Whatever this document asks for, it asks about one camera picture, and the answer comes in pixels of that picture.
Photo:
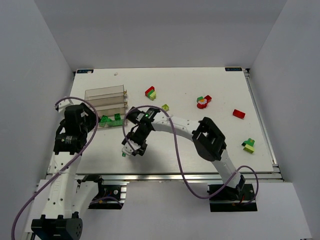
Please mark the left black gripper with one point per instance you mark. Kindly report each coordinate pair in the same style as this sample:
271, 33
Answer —
92, 117

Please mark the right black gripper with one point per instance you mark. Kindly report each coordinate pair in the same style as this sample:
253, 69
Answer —
139, 151

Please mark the green L-shaped lego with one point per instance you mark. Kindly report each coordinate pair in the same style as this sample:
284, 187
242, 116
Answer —
104, 121

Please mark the red rectangular lego brick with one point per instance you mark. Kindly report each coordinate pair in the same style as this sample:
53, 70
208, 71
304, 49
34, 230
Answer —
239, 114

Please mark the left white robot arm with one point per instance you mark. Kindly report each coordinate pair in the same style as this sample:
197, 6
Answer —
60, 218

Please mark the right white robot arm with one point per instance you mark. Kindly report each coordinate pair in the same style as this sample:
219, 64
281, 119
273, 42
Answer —
207, 138

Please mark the clear three-slot container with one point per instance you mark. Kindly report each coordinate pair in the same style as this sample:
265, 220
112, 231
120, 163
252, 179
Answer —
108, 101

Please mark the left blue corner label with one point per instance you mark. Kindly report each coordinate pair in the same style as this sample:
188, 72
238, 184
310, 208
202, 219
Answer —
84, 71

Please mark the blue corner label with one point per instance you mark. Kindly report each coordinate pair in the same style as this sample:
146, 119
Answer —
233, 69
84, 71

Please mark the lime square lego brick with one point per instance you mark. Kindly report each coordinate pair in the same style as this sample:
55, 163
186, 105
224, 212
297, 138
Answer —
165, 107

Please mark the red green yellow lego stack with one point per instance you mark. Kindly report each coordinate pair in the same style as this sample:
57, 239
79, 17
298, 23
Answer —
150, 93

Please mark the green lego on flower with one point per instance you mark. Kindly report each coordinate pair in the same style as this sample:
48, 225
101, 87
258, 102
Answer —
199, 98

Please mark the red flower lego piece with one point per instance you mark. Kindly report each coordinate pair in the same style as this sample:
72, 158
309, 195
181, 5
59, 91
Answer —
202, 104

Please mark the green and lime lego stack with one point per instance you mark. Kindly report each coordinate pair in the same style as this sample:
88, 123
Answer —
248, 145

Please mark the right blue corner label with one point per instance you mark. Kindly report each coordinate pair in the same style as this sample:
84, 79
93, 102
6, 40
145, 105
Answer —
233, 69

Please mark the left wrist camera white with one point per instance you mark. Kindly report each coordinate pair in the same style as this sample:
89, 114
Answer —
61, 106

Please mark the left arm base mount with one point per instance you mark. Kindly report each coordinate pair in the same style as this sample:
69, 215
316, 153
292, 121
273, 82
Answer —
108, 196

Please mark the aluminium table frame rail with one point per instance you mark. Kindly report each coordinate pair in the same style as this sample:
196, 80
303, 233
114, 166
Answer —
271, 176

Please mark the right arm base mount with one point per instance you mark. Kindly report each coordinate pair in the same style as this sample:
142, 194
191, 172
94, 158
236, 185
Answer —
227, 201

